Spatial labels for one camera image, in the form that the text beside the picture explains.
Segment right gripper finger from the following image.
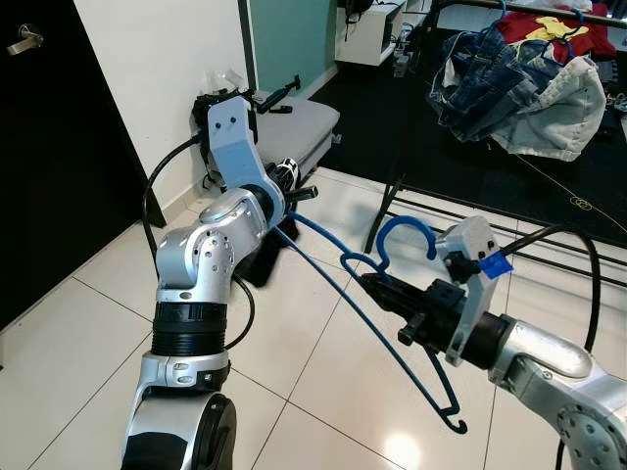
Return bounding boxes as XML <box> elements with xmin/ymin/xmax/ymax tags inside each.
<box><xmin>361</xmin><ymin>274</ymin><xmax>432</xmax><ymax>312</ymax></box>

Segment blue plastic hanger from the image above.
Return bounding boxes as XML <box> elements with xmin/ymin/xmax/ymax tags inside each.
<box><xmin>279</xmin><ymin>211</ymin><xmax>469</xmax><ymax>434</ymax></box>

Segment grey upholstered ottoman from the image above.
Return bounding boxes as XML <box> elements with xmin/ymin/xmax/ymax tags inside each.
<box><xmin>245</xmin><ymin>91</ymin><xmax>342</xmax><ymax>189</ymax></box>

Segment black metal clothes rack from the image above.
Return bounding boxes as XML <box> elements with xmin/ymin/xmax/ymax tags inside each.
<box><xmin>364</xmin><ymin>0</ymin><xmax>627</xmax><ymax>290</ymax></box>

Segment black handheld stick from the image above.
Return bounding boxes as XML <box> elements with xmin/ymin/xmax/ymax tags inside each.
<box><xmin>257</xmin><ymin>76</ymin><xmax>301</xmax><ymax>114</ymax></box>

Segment black bag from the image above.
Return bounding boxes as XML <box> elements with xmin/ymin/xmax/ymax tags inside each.
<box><xmin>191</xmin><ymin>88</ymin><xmax>261</xmax><ymax>187</ymax></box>

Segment clear plastic bag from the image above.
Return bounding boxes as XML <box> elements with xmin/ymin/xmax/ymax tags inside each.
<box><xmin>209</xmin><ymin>67</ymin><xmax>248</xmax><ymax>96</ymax></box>

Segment black floor rug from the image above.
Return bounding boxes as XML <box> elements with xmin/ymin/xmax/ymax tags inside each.
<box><xmin>312</xmin><ymin>24</ymin><xmax>627</xmax><ymax>248</ymax></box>

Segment white drawer cabinet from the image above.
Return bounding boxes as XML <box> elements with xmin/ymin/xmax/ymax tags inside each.
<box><xmin>335</xmin><ymin>0</ymin><xmax>408</xmax><ymax>68</ymax></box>

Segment blue denim jeans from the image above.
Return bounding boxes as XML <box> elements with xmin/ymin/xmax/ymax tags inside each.
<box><xmin>428</xmin><ymin>29</ymin><xmax>550</xmax><ymax>143</ymax></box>

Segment pale grey denim garment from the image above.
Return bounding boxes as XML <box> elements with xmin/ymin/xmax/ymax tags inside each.
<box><xmin>495</xmin><ymin>54</ymin><xmax>608</xmax><ymax>163</ymax></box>

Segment black door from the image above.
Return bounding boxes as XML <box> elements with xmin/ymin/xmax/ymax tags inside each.
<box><xmin>0</xmin><ymin>0</ymin><xmax>166</xmax><ymax>334</ymax></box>

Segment red yellow-print shirt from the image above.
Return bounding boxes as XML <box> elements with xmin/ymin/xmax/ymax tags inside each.
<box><xmin>500</xmin><ymin>10</ymin><xmax>618</xmax><ymax>60</ymax></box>

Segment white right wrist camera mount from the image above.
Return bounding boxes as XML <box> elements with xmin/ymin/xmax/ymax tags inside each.
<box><xmin>434</xmin><ymin>215</ymin><xmax>515</xmax><ymax>368</ymax></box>

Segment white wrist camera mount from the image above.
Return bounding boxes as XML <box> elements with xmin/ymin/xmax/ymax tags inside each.
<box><xmin>206</xmin><ymin>95</ymin><xmax>280</xmax><ymax>197</ymax></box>
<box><xmin>434</xmin><ymin>215</ymin><xmax>515</xmax><ymax>368</ymax></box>

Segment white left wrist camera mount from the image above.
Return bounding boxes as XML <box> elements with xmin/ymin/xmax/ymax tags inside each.
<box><xmin>206</xmin><ymin>95</ymin><xmax>280</xmax><ymax>197</ymax></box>

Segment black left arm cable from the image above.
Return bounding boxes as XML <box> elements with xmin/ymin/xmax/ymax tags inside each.
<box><xmin>142</xmin><ymin>132</ymin><xmax>258</xmax><ymax>352</ymax></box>

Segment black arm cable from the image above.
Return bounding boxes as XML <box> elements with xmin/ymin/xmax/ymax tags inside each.
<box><xmin>500</xmin><ymin>223</ymin><xmax>603</xmax><ymax>358</ymax></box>
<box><xmin>142</xmin><ymin>132</ymin><xmax>258</xmax><ymax>352</ymax></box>

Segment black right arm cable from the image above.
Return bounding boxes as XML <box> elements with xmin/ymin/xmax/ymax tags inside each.
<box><xmin>500</xmin><ymin>223</ymin><xmax>603</xmax><ymax>358</ymax></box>

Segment brass door handle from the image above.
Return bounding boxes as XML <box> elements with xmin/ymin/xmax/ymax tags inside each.
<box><xmin>5</xmin><ymin>27</ymin><xmax>45</xmax><ymax>57</ymax></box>

